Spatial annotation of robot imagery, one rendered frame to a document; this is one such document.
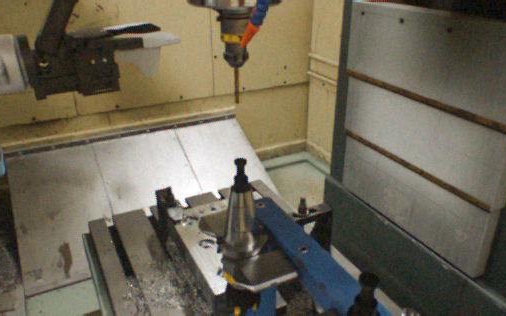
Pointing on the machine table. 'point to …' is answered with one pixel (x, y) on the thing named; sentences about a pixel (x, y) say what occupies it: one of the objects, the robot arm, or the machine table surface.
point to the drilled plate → (206, 268)
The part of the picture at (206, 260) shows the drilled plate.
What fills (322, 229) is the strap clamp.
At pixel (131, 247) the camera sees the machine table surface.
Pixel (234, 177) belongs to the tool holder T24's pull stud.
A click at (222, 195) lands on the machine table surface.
